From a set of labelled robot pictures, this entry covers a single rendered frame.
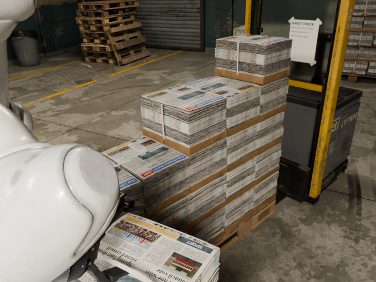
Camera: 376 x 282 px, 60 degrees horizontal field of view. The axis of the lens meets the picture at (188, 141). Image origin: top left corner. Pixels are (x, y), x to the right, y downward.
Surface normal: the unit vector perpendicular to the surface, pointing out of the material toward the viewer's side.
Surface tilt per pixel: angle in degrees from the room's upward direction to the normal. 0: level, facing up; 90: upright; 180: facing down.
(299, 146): 90
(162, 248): 3
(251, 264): 0
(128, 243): 2
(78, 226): 92
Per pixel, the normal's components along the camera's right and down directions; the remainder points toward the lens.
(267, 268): -0.03, -0.90
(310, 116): -0.73, 0.32
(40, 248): 0.12, 0.44
